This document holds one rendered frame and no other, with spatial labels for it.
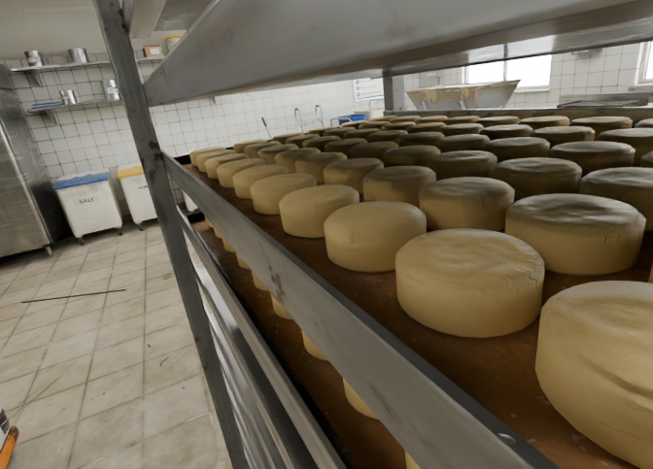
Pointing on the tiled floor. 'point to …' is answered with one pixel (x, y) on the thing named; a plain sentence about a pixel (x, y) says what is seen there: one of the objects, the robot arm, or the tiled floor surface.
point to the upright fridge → (23, 184)
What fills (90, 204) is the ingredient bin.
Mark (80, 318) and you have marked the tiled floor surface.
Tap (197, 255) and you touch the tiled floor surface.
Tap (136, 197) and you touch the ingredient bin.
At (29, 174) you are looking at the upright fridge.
